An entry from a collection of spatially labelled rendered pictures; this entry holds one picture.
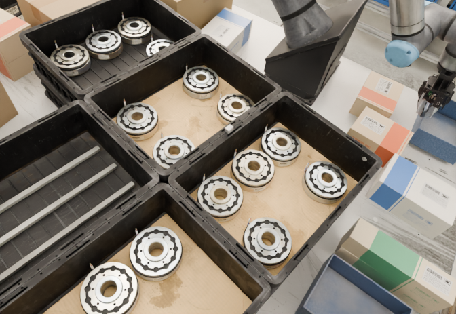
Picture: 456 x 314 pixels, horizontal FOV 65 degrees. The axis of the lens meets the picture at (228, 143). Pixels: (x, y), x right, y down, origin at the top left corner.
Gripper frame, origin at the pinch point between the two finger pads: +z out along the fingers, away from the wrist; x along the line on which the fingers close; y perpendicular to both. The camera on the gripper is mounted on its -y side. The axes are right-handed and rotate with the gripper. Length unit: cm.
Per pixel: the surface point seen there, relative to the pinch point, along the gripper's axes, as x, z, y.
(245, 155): -32, -13, 57
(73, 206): -56, -13, 90
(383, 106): -11.6, -1.6, 6.8
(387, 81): -14.6, -1.9, -5.4
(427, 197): 9.5, -0.7, 32.9
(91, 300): -37, -14, 101
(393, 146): -3.3, -0.7, 20.7
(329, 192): -11, -10, 53
